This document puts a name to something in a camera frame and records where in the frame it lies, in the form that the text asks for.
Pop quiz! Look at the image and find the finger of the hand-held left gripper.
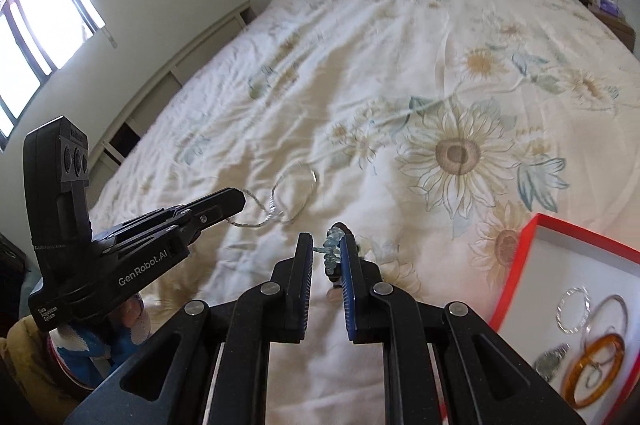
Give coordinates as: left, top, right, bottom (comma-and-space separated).
65, 232, 315, 425
92, 188, 247, 256

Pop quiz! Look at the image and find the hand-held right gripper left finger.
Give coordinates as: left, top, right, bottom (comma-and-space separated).
65, 232, 315, 425

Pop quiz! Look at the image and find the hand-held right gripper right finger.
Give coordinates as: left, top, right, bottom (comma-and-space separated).
339, 235, 586, 425

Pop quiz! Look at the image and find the beaded bracelet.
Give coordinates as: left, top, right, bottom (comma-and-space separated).
314, 222, 363, 296

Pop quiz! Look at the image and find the silver chain necklace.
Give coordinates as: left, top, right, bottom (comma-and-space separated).
227, 161, 318, 228

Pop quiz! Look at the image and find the red jewelry box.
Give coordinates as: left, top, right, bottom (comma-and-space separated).
487, 213, 640, 425

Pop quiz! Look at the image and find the twisted silver bangle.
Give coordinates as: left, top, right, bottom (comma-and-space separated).
556, 286, 592, 335

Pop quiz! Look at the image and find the silver wristwatch with green dial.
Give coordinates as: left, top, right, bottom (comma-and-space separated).
532, 342, 571, 382

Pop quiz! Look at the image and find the amber bangle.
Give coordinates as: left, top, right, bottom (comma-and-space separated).
561, 332, 627, 410

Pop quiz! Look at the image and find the plain silver bangle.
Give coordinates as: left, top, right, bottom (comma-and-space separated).
580, 294, 629, 356

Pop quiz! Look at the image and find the silver ring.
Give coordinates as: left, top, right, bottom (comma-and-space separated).
585, 357, 608, 388

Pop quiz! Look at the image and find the person's left hand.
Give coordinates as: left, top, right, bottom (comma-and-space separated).
50, 294, 152, 386

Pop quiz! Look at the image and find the yellow cloth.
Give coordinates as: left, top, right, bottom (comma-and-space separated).
5, 317, 66, 411

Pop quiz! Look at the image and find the low white window cabinet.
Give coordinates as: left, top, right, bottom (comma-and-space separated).
102, 0, 258, 186

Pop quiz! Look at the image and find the floral bedspread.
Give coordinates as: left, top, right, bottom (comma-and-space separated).
87, 0, 640, 425

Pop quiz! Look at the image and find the window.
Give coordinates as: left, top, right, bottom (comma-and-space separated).
0, 0, 108, 151

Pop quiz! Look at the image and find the wooden nightstand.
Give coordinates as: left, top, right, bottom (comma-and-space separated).
575, 0, 637, 54

